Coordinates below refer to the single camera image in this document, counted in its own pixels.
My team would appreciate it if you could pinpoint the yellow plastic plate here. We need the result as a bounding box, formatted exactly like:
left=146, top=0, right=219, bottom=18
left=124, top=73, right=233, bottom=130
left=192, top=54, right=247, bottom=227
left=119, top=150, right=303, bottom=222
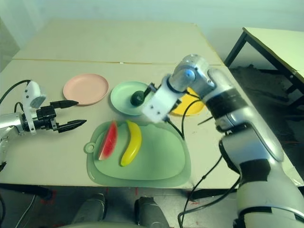
left=170, top=86, right=206, bottom=116

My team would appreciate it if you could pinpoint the yellow toy banana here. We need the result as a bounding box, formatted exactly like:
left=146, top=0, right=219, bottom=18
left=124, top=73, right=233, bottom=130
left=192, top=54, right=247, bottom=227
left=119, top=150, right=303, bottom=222
left=120, top=120, right=143, bottom=167

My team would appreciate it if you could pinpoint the green cutting board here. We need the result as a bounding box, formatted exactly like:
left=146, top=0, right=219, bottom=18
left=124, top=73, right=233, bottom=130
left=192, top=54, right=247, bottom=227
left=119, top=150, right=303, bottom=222
left=84, top=120, right=192, bottom=187

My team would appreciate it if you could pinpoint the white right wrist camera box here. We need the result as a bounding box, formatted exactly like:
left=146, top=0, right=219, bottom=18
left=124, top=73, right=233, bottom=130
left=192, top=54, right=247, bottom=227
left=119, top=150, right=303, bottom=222
left=142, top=83, right=183, bottom=124

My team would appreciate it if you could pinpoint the mint green plastic plate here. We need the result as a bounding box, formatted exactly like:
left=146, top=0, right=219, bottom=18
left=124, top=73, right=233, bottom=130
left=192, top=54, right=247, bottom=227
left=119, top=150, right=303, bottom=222
left=110, top=80, right=157, bottom=116

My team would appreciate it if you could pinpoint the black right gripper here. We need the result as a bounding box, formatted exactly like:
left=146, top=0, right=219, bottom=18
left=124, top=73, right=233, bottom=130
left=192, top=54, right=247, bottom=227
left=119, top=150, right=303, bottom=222
left=143, top=83, right=183, bottom=109

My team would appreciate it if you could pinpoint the dark green toy avocado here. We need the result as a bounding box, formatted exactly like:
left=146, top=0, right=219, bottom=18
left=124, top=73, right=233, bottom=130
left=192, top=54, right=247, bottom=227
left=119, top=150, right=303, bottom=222
left=130, top=91, right=147, bottom=106

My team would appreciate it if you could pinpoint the black left camera cable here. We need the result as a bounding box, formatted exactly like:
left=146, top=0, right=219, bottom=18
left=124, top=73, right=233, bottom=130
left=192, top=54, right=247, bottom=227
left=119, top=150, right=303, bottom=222
left=0, top=79, right=31, bottom=105

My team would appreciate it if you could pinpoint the side table with black legs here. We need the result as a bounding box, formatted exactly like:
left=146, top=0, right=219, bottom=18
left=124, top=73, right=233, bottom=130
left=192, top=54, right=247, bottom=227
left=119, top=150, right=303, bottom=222
left=224, top=27, right=304, bottom=105

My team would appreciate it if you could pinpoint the grey robot left leg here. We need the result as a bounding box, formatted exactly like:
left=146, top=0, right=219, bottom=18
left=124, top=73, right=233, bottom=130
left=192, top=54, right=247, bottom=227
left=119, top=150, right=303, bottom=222
left=71, top=192, right=106, bottom=225

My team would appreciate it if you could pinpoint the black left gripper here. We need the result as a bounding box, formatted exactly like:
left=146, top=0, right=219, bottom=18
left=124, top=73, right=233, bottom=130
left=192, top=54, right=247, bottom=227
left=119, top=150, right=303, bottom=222
left=33, top=99, right=87, bottom=133

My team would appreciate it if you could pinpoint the toy watermelon slice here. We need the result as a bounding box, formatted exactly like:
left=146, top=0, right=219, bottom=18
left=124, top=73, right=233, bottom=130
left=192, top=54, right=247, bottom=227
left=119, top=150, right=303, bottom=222
left=98, top=120, right=119, bottom=162

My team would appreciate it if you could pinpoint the pink plastic plate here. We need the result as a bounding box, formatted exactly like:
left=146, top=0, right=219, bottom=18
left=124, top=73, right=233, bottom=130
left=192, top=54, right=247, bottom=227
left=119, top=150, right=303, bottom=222
left=63, top=73, right=110, bottom=107

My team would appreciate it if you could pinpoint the grey robot right leg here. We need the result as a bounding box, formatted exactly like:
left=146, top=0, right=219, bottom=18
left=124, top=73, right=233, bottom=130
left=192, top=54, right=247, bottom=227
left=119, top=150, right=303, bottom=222
left=134, top=196, right=169, bottom=228

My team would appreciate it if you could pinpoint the grey robot leg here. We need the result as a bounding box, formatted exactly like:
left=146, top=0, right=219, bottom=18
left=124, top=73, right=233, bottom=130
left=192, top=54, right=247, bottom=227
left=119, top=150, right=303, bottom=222
left=71, top=192, right=106, bottom=225
left=134, top=196, right=169, bottom=228

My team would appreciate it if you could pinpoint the black table foot bar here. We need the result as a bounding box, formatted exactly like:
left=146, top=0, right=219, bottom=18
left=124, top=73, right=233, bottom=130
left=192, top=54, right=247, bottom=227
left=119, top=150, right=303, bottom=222
left=0, top=183, right=52, bottom=200
left=187, top=189, right=238, bottom=200

